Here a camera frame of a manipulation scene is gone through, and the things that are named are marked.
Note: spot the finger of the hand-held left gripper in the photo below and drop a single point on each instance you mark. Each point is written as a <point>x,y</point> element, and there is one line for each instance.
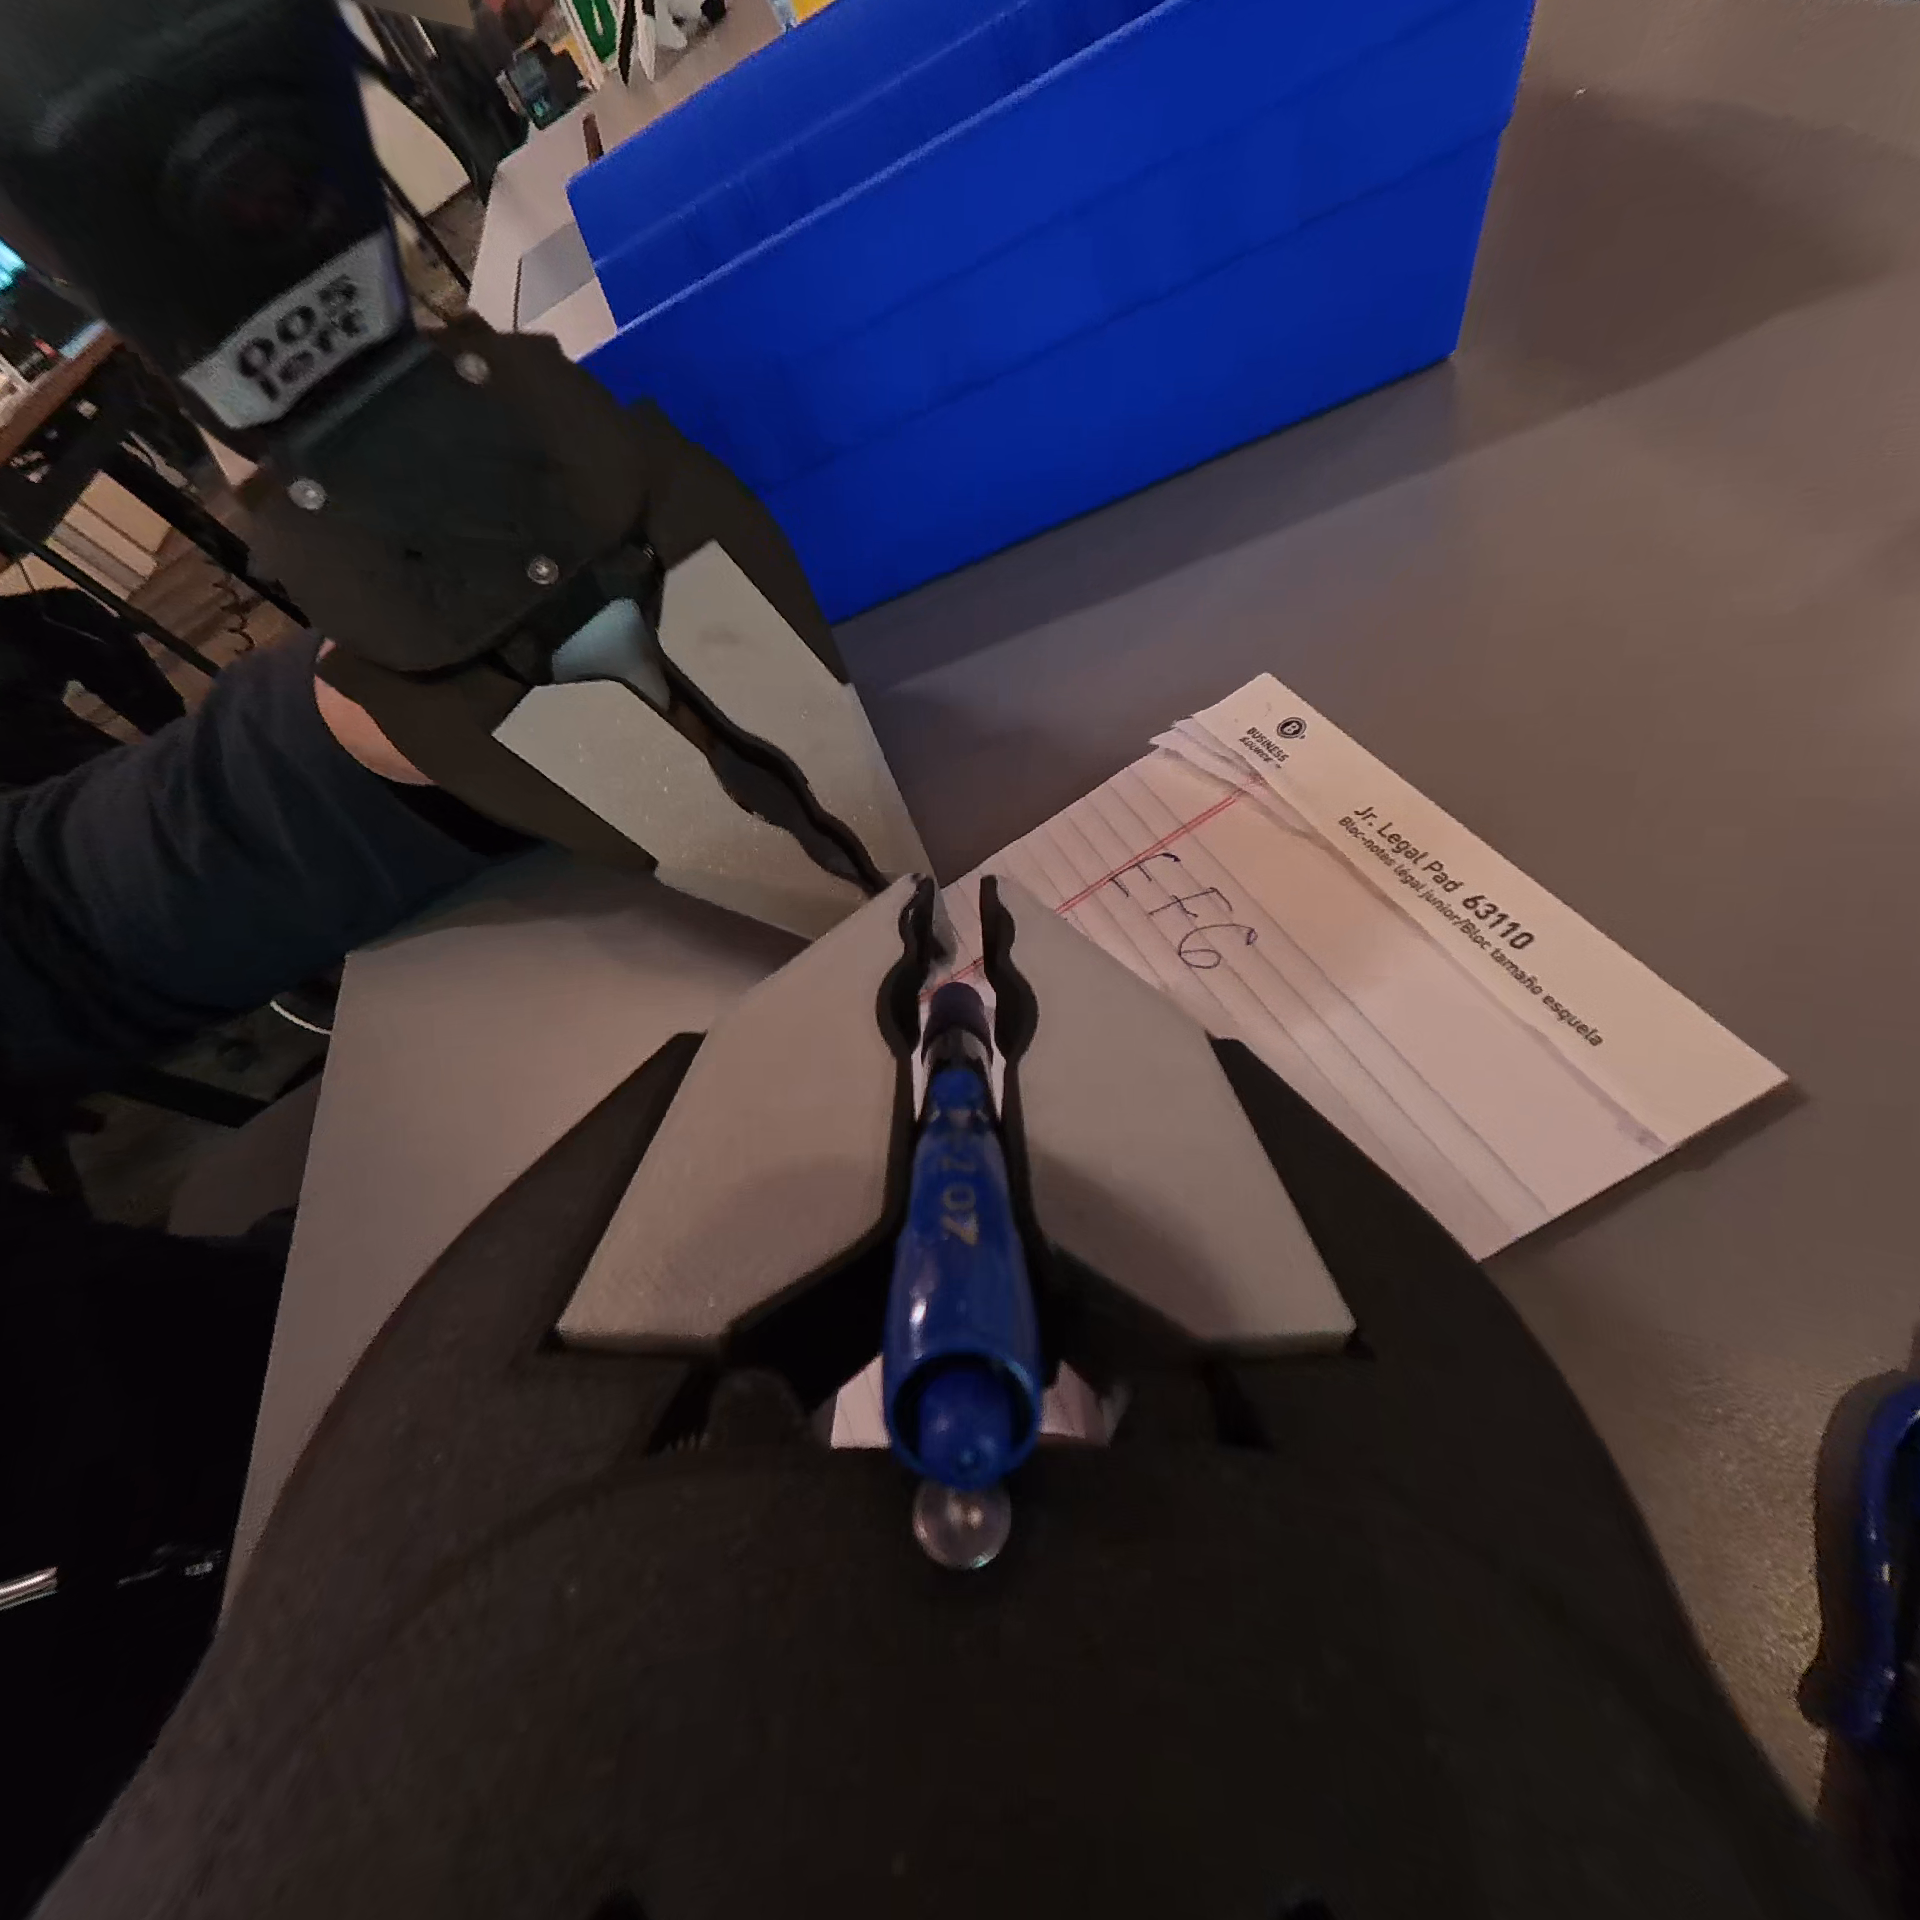
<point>780,674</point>
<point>630,780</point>

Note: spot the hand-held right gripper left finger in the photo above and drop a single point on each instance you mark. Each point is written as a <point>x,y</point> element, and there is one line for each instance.
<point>734,1185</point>

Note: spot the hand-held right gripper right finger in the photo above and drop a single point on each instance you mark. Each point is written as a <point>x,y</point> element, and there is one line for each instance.
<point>1185,1200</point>

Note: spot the blue pen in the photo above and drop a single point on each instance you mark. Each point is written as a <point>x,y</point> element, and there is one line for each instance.
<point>952,1275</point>

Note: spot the white lined notepad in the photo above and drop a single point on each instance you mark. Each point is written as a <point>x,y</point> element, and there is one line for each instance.
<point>1351,974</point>

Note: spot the person's left forearm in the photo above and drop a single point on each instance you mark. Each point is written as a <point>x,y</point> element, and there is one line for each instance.
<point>180,871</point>

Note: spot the blue pen cap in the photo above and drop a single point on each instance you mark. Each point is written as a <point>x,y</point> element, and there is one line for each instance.
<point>1893,1574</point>

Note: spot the person's left hand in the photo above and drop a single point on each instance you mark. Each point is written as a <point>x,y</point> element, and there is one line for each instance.
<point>369,742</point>

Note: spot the blue plastic bin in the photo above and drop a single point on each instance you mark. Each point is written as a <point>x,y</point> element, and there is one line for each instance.
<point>1050,300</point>

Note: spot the green and white sign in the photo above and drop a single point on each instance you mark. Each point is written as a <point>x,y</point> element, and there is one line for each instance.
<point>608,39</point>

